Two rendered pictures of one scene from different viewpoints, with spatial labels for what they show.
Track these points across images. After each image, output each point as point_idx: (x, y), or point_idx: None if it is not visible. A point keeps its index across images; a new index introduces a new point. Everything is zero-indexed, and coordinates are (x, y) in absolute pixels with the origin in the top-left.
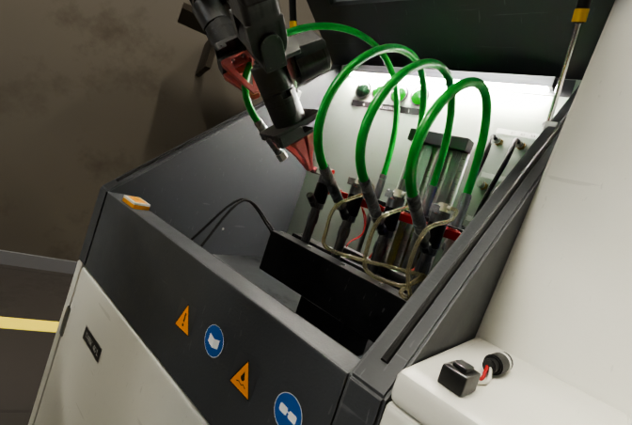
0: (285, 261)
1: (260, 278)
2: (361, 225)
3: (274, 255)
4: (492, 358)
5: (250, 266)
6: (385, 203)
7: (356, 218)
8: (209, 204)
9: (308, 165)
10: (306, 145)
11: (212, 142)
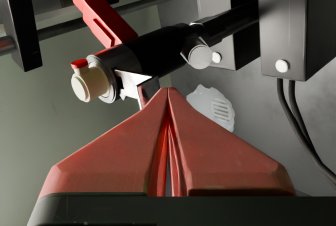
0: None
1: (265, 96)
2: (66, 64)
3: (329, 30)
4: None
5: (252, 134)
6: None
7: (64, 80)
8: None
9: (182, 96)
10: (158, 161)
11: None
